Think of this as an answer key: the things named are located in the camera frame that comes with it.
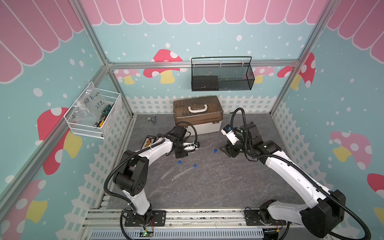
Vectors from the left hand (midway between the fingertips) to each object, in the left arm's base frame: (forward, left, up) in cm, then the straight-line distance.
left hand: (183, 151), depth 93 cm
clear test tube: (-14, +11, -5) cm, 19 cm away
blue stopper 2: (-7, -8, -5) cm, 12 cm away
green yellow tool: (+5, +37, +29) cm, 47 cm away
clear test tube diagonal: (-12, +1, -5) cm, 14 cm away
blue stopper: (-5, +2, -6) cm, 8 cm away
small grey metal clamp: (+31, +26, -4) cm, 41 cm away
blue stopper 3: (+4, -21, -6) cm, 22 cm away
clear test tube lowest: (-5, +14, -6) cm, 16 cm away
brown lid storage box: (+18, -14, +15) cm, 27 cm away
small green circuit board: (-42, +15, -7) cm, 45 cm away
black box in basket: (+31, -13, +29) cm, 44 cm away
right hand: (-4, -23, +15) cm, 28 cm away
